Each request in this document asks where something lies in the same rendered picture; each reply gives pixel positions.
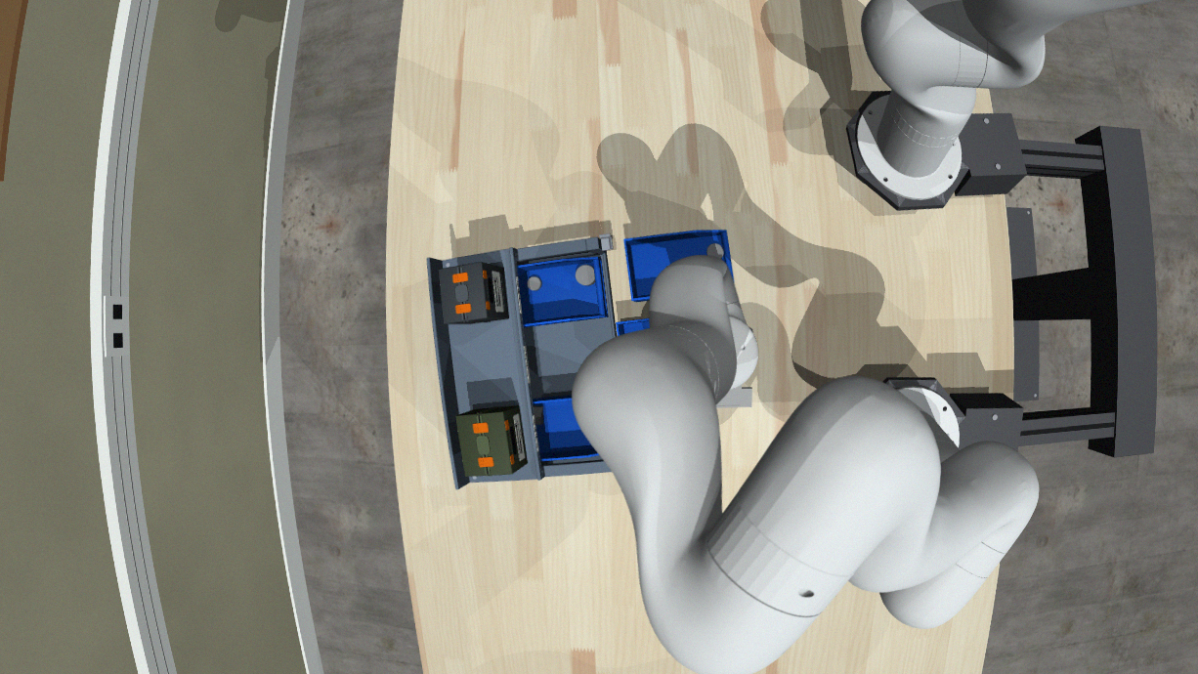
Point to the olive green case with orange latches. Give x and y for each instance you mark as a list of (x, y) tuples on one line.
[(491, 441)]

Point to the grey metal shelf rack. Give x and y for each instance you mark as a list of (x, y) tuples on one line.
[(484, 365)]

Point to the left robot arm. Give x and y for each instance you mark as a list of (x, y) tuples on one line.
[(855, 461)]

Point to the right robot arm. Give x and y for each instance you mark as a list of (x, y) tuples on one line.
[(914, 45)]

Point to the dark grey case with orange latches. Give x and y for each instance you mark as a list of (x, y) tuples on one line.
[(473, 293)]

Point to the blue open-front bin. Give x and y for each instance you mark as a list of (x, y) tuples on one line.
[(560, 295), (649, 255), (559, 437), (632, 325)]

